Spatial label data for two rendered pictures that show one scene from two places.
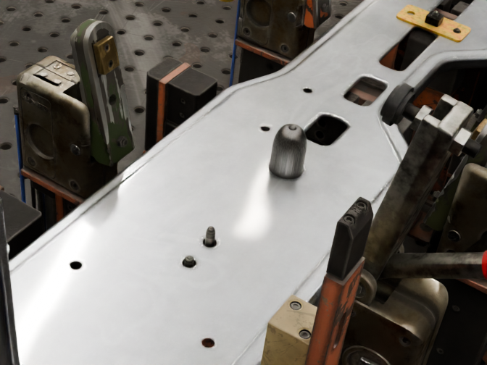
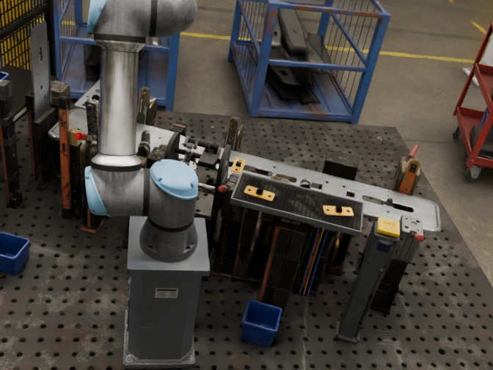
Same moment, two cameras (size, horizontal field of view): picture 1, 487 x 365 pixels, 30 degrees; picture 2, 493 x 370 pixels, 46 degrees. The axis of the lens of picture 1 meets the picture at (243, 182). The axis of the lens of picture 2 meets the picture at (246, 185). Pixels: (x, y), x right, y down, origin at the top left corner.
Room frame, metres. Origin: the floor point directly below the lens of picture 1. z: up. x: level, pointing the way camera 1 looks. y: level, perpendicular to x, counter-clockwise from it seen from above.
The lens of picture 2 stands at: (0.35, -1.78, 2.15)
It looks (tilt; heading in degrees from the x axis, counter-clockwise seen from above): 36 degrees down; 68
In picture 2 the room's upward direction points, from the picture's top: 11 degrees clockwise
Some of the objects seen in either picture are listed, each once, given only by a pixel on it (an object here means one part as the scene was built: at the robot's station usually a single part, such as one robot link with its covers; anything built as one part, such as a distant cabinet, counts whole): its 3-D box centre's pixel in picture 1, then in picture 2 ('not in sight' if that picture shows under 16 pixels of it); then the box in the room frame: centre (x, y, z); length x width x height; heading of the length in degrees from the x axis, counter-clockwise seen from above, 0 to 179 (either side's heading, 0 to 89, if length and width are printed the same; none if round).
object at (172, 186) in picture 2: not in sight; (170, 191); (0.62, -0.66, 1.27); 0.13 x 0.12 x 0.14; 173
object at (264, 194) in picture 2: not in sight; (260, 191); (0.90, -0.56, 1.17); 0.08 x 0.04 x 0.01; 147
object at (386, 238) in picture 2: not in sight; (365, 285); (1.23, -0.73, 0.92); 0.08 x 0.08 x 0.44; 62
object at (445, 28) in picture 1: (434, 19); (238, 164); (0.96, -0.20, 1.01); 0.08 x 0.04 x 0.01; 61
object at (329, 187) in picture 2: not in sight; (318, 240); (1.17, -0.50, 0.90); 0.13 x 0.10 x 0.41; 62
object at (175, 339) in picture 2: not in sight; (163, 294); (0.62, -0.66, 0.90); 0.21 x 0.21 x 0.40; 81
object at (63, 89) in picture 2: not in sight; (57, 126); (0.37, 0.27, 0.88); 0.08 x 0.08 x 0.36; 62
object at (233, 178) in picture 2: not in sight; (229, 227); (0.89, -0.39, 0.89); 0.13 x 0.11 x 0.38; 62
